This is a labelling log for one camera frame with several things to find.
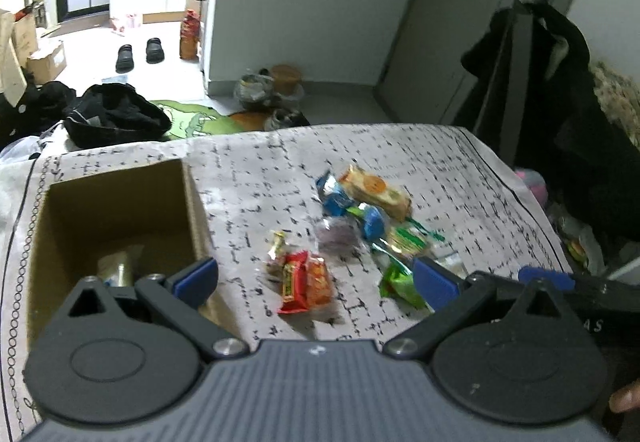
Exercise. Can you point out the green and blue snack packet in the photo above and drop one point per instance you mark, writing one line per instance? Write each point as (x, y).
(375, 223)

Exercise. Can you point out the pink object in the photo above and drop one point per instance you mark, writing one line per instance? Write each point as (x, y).
(532, 184)

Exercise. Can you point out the grey plastic bag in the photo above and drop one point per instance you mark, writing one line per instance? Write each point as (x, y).
(255, 89)

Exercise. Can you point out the bright green snack packet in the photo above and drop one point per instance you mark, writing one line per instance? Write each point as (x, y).
(397, 284)

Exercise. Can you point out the small closed cardboard box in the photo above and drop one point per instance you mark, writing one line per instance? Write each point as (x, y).
(47, 61)

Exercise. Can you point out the black jacket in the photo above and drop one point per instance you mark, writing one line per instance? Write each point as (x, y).
(540, 71)

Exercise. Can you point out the black clothes pile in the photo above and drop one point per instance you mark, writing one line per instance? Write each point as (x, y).
(45, 101)

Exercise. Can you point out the dark blue snack packet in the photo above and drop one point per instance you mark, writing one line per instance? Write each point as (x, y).
(334, 199)

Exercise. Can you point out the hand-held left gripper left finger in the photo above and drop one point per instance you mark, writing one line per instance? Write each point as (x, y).
(195, 281)

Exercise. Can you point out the grey door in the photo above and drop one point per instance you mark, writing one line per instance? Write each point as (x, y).
(440, 46)

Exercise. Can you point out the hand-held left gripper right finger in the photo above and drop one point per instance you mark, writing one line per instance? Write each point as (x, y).
(435, 286)

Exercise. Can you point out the green floor mat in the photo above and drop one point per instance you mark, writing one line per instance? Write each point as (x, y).
(200, 119)

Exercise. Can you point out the orange printed bag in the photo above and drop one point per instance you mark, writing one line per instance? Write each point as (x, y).
(190, 34)

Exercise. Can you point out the grey printed blanket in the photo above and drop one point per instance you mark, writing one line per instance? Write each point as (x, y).
(250, 161)

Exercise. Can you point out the red snack packet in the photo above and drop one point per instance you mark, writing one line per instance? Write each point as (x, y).
(307, 287)

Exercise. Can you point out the clear purple snack packet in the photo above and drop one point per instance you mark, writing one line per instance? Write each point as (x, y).
(337, 236)

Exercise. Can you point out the pink plastic bag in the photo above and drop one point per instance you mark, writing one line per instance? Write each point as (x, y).
(127, 21)

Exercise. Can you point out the small yellow candy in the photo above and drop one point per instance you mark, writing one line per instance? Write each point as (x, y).
(277, 247)

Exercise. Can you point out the silver yellow snack packet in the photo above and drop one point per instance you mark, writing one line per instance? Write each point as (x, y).
(120, 264)

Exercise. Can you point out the person's right hand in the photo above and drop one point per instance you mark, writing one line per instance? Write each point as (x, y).
(626, 399)

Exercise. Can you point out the orange cracker packet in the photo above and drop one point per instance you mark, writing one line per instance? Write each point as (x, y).
(375, 189)

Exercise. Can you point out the green cracker packet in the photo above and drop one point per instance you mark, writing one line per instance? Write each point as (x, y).
(407, 242)

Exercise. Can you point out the tall cardboard box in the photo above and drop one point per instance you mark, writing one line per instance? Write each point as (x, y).
(20, 36)

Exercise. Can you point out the flat cardboard sheet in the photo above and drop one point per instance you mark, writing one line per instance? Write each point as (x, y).
(162, 16)

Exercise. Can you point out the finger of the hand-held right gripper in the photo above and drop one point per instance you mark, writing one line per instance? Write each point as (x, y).
(545, 278)

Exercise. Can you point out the black bag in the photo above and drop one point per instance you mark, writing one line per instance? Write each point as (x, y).
(117, 114)

